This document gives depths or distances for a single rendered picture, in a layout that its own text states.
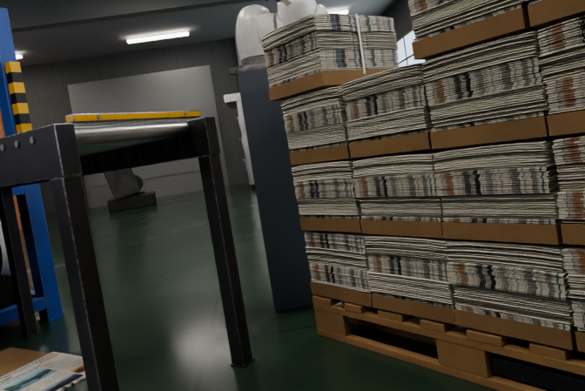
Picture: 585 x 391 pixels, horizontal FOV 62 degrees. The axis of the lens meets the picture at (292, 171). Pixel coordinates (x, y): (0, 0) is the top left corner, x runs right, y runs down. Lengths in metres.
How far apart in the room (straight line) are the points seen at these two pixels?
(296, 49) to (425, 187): 0.63
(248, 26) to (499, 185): 1.27
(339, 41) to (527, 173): 0.74
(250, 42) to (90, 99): 9.90
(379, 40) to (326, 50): 0.24
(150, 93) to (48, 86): 2.21
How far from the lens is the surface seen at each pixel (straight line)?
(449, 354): 1.45
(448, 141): 1.27
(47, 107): 12.20
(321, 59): 1.55
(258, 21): 2.10
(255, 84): 2.03
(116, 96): 11.71
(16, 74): 2.75
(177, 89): 11.46
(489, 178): 1.22
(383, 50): 1.76
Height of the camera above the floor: 0.67
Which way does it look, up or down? 3 degrees down
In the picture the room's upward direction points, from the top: 9 degrees counter-clockwise
